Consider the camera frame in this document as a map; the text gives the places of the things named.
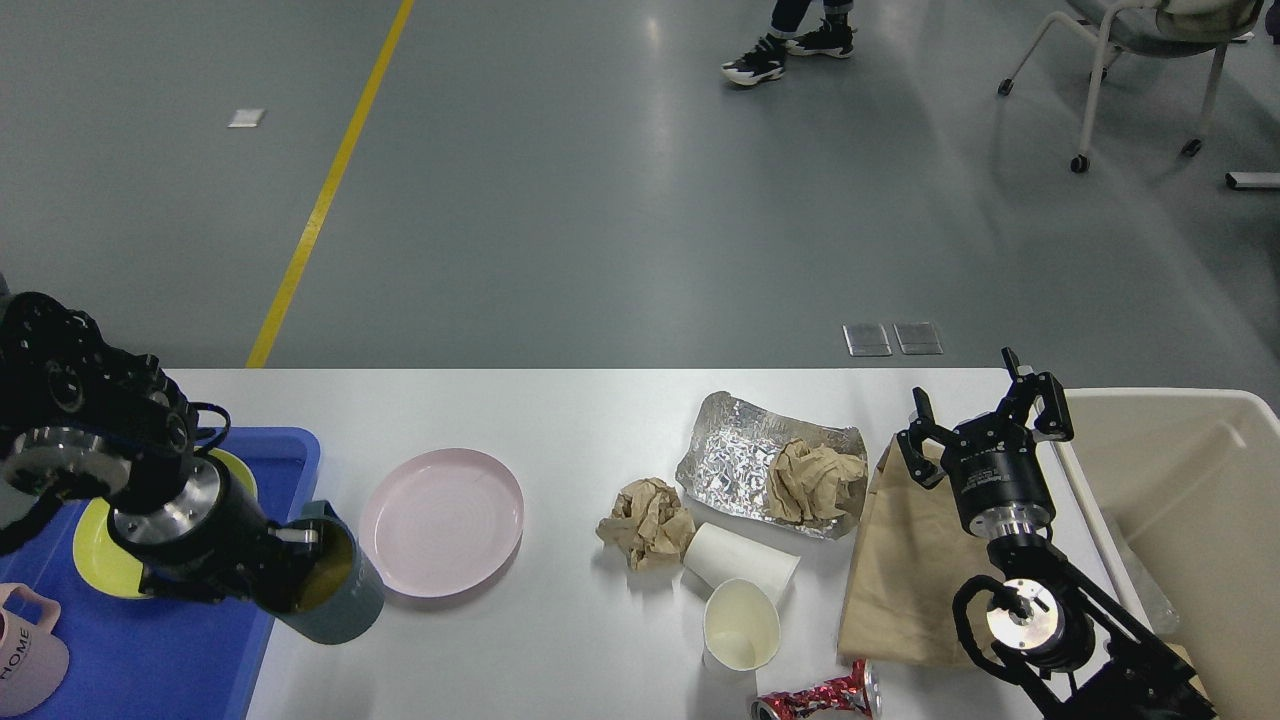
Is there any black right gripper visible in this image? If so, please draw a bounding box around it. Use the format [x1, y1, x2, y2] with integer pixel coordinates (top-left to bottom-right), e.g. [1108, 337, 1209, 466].
[896, 347, 1075, 541]

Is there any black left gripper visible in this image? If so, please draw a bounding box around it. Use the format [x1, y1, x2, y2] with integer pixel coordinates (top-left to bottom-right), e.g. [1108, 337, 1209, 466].
[106, 457, 323, 612]

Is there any dark teal HOME mug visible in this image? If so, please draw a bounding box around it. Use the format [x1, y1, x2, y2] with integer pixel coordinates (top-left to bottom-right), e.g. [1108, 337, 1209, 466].
[268, 500, 385, 644]

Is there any pink plate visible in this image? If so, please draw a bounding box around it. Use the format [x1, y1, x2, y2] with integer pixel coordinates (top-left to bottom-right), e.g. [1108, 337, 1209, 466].
[358, 448, 525, 600]

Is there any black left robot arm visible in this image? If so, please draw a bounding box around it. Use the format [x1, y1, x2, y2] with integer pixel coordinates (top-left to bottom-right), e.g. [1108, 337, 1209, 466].
[1, 292, 323, 612]

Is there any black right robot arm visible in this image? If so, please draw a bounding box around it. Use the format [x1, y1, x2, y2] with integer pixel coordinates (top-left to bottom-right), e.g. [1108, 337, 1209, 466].
[895, 348, 1217, 719]

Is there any right metal floor plate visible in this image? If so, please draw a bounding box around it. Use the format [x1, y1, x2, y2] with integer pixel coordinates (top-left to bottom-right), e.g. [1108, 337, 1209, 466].
[893, 322, 945, 356]

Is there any metal floor plate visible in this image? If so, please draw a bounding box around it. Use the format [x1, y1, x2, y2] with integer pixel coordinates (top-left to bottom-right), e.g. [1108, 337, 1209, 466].
[893, 322, 945, 356]
[842, 323, 893, 357]

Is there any brown paper bag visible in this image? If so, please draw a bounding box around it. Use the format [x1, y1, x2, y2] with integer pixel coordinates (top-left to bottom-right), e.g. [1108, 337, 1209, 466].
[836, 441, 995, 669]

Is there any left metal floor plate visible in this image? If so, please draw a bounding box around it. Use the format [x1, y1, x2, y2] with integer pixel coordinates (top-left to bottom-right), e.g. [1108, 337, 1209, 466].
[842, 323, 893, 357]

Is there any blue plastic tray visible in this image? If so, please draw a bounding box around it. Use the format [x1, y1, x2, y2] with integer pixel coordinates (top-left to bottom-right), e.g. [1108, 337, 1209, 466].
[0, 427, 323, 720]

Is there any yellow-green plate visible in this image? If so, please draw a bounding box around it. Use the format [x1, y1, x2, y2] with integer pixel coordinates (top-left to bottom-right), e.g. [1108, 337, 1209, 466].
[72, 448, 262, 600]

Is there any crumpled brown paper on foil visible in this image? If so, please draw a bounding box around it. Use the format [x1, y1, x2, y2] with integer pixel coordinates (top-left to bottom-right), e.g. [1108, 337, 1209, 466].
[765, 438, 868, 527]

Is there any beige plastic bin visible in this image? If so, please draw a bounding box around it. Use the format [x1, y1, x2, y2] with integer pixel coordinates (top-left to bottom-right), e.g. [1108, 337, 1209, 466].
[1068, 388, 1279, 719]

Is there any pink HOME mug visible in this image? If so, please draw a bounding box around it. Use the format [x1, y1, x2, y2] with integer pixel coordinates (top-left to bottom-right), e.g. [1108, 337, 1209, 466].
[1, 582, 70, 717]

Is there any crumpled aluminium foil sheet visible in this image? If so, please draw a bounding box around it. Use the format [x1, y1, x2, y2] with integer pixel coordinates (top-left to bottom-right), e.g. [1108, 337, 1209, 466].
[675, 391, 868, 541]

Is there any crushed red can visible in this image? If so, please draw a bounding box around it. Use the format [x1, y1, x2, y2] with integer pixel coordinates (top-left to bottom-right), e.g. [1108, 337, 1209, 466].
[748, 659, 883, 719]

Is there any white paper cup lying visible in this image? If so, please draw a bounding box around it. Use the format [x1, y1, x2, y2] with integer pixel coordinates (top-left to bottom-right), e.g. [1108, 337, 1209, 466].
[684, 521, 801, 606]

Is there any crumpled brown paper ball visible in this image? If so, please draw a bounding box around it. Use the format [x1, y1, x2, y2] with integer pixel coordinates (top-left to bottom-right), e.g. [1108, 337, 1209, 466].
[596, 477, 696, 571]

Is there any grey bar on floor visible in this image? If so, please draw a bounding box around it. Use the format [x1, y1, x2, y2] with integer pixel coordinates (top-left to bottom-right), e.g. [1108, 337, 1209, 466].
[1225, 170, 1280, 191]

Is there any person in black coat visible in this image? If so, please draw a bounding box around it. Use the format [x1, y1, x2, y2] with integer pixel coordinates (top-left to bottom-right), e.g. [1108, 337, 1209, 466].
[719, 1, 855, 87]

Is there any grey office chair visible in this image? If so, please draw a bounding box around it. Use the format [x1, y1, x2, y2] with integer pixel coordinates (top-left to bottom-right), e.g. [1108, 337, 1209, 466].
[997, 1, 1265, 174]

